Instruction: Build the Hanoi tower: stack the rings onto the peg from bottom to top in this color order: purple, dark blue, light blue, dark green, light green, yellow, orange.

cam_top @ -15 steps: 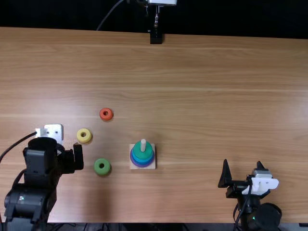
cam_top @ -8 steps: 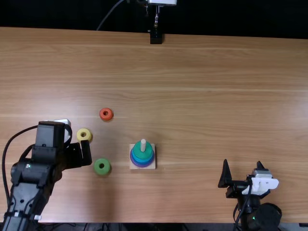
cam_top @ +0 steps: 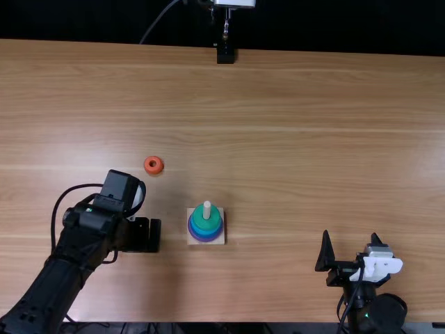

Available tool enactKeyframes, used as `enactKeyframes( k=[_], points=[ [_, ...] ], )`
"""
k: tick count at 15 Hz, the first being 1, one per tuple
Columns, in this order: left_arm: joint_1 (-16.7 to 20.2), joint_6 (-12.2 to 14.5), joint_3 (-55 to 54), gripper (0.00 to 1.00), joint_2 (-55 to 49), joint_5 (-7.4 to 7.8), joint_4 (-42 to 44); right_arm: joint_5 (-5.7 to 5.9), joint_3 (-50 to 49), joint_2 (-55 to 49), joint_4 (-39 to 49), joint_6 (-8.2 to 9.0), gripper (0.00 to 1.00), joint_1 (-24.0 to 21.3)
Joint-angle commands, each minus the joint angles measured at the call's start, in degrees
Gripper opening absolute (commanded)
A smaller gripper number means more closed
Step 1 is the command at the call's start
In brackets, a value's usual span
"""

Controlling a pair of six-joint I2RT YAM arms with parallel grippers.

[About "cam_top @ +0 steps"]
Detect grey cable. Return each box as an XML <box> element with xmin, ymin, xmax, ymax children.
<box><xmin>138</xmin><ymin>0</ymin><xmax>183</xmax><ymax>45</ymax></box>

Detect purple ring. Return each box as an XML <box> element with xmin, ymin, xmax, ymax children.
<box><xmin>187</xmin><ymin>215</ymin><xmax>224</xmax><ymax>243</ymax></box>

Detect black clamp stand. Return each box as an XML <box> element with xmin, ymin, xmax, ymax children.
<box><xmin>212</xmin><ymin>7</ymin><xmax>236</xmax><ymax>65</ymax></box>

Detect wooden peg base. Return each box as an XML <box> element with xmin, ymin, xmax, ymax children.
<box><xmin>186</xmin><ymin>200</ymin><xmax>227</xmax><ymax>246</ymax></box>

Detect black cable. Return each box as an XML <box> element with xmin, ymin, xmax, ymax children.
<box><xmin>337</xmin><ymin>263</ymin><xmax>366</xmax><ymax>334</ymax></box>
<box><xmin>50</xmin><ymin>183</ymin><xmax>105</xmax><ymax>251</ymax></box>

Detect orange ring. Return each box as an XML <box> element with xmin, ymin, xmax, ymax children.
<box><xmin>143</xmin><ymin>155</ymin><xmax>165</xmax><ymax>177</ymax></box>

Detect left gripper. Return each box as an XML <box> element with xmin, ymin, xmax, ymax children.
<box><xmin>116</xmin><ymin>216</ymin><xmax>162</xmax><ymax>254</ymax></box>

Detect dark green ring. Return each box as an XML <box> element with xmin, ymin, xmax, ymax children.
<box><xmin>193</xmin><ymin>204</ymin><xmax>221</xmax><ymax>228</ymax></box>

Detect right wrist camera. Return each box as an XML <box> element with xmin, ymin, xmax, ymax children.
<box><xmin>348</xmin><ymin>243</ymin><xmax>405</xmax><ymax>283</ymax></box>

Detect grey metal device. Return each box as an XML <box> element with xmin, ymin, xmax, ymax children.
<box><xmin>212</xmin><ymin>0</ymin><xmax>257</xmax><ymax>9</ymax></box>

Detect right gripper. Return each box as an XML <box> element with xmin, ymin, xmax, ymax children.
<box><xmin>314</xmin><ymin>229</ymin><xmax>384</xmax><ymax>288</ymax></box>

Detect light blue ring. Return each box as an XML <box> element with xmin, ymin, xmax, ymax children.
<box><xmin>190</xmin><ymin>208</ymin><xmax>222</xmax><ymax>234</ymax></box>

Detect dark blue ring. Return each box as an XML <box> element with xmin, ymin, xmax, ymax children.
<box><xmin>187</xmin><ymin>212</ymin><xmax>223</xmax><ymax>238</ymax></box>

